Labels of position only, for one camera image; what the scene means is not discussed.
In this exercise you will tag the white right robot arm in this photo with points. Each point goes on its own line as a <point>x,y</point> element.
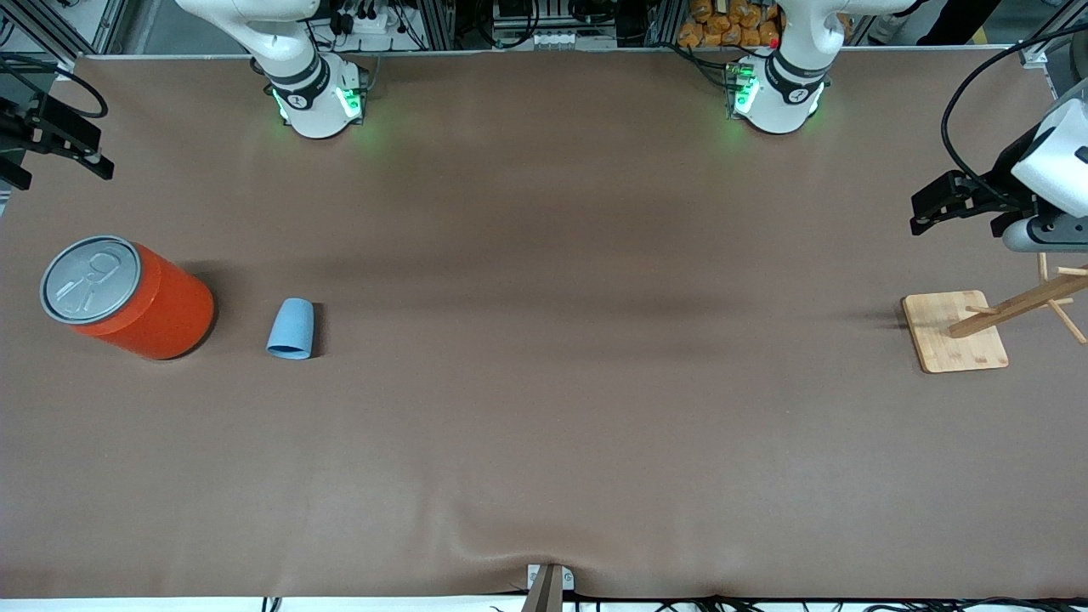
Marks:
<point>314,110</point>

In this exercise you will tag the aluminium frame profile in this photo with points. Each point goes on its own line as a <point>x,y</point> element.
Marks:
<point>1037,53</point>
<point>438,25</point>
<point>109,21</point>

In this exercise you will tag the white connector strip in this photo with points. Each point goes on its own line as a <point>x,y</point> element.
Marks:
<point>557,40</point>

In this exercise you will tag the black electronics box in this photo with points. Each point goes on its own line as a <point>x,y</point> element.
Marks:
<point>527,10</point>

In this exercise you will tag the orange snack bags pile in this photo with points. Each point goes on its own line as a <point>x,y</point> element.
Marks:
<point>722,25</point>

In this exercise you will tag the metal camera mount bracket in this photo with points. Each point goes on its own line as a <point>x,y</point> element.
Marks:
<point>548,591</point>

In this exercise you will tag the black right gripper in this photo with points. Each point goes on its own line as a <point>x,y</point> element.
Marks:
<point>19,125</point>

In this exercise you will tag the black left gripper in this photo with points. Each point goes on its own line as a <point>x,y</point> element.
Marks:
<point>1009,172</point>

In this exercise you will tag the brown table cover mat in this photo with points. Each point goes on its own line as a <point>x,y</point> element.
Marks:
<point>544,442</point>

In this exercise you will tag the wooden cup rack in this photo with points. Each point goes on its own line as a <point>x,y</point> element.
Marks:
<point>952,340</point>

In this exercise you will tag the light blue plastic cup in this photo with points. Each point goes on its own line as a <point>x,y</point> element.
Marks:
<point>291,327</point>

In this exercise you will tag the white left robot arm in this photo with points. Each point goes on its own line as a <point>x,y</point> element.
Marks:
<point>786,102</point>

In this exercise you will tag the white power strip with plugs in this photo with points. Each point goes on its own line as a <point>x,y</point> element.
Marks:
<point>365,21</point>

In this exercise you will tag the person black trouser leg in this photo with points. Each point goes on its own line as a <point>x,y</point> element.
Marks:
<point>952,21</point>

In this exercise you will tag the orange can with grey lid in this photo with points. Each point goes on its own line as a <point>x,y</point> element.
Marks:
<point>153,310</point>

